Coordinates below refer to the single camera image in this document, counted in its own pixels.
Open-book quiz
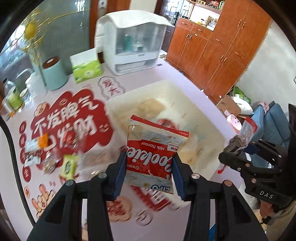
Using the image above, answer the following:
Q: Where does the green pastry packet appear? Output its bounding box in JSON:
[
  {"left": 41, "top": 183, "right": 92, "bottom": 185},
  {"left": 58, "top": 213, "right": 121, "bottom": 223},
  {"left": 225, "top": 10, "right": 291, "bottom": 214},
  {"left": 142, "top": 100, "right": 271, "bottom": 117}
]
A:
[{"left": 60, "top": 155, "right": 78, "bottom": 180}]

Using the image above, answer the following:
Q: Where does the white plastic storage bin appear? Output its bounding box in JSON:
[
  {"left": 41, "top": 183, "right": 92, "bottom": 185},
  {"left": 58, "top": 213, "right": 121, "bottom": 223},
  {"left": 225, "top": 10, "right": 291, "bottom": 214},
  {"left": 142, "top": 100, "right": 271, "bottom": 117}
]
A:
[{"left": 107, "top": 80, "right": 225, "bottom": 179}]

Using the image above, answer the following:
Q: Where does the orange white snack packet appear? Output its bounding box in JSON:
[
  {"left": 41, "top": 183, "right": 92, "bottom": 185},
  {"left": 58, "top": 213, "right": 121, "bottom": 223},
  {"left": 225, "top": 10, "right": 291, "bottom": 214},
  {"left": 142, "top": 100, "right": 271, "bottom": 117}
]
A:
[{"left": 25, "top": 133, "right": 49, "bottom": 153}]

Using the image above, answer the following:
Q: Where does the green tissue box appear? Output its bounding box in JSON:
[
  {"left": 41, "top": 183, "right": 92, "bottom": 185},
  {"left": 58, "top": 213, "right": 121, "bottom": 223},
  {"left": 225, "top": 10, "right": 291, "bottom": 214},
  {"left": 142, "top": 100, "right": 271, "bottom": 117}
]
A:
[{"left": 70, "top": 48, "right": 103, "bottom": 83}]

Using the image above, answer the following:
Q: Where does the cardboard box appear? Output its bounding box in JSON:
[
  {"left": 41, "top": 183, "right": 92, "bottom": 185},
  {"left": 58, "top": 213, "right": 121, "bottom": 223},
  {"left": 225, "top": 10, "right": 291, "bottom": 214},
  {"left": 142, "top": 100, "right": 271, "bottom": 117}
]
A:
[{"left": 217, "top": 95, "right": 241, "bottom": 116}]

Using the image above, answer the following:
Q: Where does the orange wooden cabinet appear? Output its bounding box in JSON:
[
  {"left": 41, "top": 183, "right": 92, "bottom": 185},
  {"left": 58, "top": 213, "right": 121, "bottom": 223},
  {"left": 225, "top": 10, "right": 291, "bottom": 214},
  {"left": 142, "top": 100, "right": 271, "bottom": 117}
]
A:
[{"left": 166, "top": 1, "right": 271, "bottom": 104}]

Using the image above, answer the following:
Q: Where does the black cable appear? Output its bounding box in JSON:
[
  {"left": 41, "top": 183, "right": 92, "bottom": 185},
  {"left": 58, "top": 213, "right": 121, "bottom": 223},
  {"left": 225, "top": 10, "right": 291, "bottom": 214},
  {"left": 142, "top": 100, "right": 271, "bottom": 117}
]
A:
[{"left": 0, "top": 115, "right": 37, "bottom": 227}]

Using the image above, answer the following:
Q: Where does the brown white snack packet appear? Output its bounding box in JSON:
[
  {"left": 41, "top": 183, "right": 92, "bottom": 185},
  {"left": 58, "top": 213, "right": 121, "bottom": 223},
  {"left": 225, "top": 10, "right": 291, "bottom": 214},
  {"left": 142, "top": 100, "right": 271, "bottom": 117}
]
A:
[{"left": 24, "top": 153, "right": 41, "bottom": 167}]

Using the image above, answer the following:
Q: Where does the red white cookies packet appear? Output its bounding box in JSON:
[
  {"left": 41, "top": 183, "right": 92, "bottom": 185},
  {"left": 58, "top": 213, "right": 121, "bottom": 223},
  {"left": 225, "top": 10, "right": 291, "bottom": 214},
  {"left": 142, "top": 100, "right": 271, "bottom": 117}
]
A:
[{"left": 125, "top": 115, "right": 189, "bottom": 194}]

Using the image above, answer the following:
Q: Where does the dark snack clear packet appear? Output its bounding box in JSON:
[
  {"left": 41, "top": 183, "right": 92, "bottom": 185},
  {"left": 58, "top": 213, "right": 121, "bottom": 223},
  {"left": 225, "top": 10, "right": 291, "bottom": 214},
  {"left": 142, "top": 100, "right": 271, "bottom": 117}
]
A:
[{"left": 224, "top": 117, "right": 257, "bottom": 154}]

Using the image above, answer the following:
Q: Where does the pink printed table mat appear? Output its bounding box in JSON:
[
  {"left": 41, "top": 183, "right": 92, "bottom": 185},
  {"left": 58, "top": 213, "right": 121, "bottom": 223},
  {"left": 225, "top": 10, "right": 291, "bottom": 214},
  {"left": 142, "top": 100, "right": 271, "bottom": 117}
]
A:
[{"left": 1, "top": 60, "right": 234, "bottom": 240}]

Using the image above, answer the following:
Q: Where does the teal cylindrical canister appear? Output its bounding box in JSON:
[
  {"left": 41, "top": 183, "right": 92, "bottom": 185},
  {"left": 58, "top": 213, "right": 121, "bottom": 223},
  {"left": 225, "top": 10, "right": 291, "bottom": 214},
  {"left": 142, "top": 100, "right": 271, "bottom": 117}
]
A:
[{"left": 42, "top": 56, "right": 68, "bottom": 91}]

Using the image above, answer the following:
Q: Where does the blue sofa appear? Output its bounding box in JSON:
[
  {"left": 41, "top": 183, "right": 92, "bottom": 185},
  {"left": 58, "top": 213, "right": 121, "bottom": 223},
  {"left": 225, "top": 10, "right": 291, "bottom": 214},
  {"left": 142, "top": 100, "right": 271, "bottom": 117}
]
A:
[{"left": 251, "top": 101, "right": 290, "bottom": 149}]

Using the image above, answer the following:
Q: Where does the green label glass jar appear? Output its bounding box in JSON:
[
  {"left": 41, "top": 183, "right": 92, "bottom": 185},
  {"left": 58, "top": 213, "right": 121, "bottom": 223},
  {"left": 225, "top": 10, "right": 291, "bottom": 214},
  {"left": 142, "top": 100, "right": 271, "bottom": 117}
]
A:
[{"left": 6, "top": 86, "right": 25, "bottom": 112}]

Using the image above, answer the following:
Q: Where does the white countertop appliance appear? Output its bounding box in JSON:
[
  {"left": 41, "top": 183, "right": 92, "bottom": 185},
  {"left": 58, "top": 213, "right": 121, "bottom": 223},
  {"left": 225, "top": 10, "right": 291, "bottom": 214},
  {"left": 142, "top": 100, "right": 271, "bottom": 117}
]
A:
[{"left": 94, "top": 9, "right": 172, "bottom": 76}]

